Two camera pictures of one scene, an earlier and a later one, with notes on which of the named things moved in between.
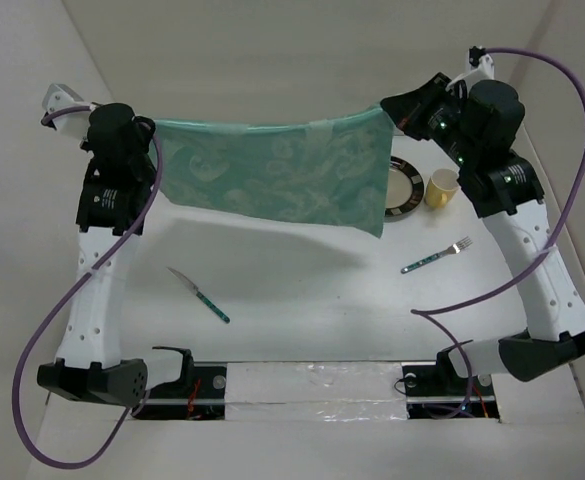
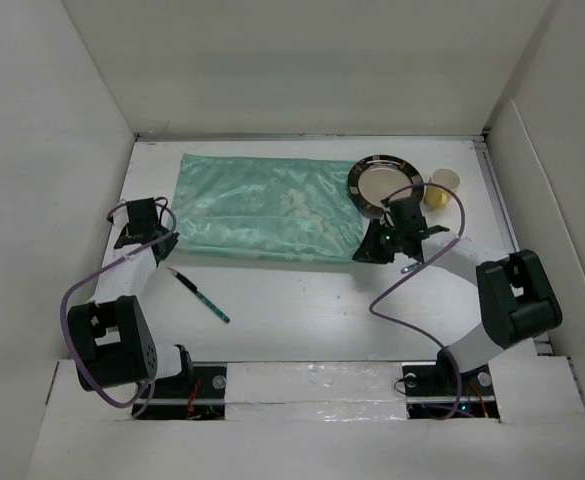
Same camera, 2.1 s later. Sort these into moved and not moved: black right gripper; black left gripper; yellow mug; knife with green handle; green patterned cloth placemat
Moved: black left gripper; green patterned cloth placemat; black right gripper
Not moved: knife with green handle; yellow mug
